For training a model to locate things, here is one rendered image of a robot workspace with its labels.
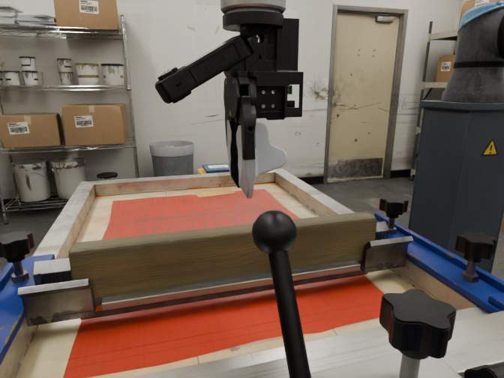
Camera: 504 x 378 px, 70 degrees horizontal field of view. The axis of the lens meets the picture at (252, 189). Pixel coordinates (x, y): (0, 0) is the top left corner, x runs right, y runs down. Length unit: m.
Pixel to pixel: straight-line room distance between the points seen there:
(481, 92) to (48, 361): 1.02
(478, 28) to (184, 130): 3.43
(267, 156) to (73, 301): 0.28
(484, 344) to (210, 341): 0.27
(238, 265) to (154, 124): 3.69
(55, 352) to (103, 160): 3.77
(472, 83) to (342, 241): 0.67
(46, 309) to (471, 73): 1.02
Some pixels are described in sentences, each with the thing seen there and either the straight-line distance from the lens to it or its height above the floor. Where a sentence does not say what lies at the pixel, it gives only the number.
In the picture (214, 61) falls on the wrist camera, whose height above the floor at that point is 1.27.
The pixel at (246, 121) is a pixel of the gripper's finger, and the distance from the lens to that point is 0.40.
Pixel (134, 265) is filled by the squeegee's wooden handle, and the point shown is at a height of 1.03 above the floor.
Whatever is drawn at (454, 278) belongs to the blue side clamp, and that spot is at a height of 1.00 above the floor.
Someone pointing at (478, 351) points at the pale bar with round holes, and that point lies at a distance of 0.35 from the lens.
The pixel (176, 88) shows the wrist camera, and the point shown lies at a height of 1.24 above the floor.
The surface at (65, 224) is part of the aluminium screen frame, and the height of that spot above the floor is 0.99.
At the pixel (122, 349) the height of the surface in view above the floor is 0.96.
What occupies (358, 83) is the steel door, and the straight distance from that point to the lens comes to 4.91.
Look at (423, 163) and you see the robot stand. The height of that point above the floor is 1.02.
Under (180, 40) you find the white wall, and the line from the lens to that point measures 4.15.
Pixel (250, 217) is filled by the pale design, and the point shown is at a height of 0.96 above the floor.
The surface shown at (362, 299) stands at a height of 0.96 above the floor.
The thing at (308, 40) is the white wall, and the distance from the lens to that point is 4.53.
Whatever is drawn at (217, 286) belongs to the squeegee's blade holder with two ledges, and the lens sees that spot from 0.48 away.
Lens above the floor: 1.24
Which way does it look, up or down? 16 degrees down
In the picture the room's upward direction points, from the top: straight up
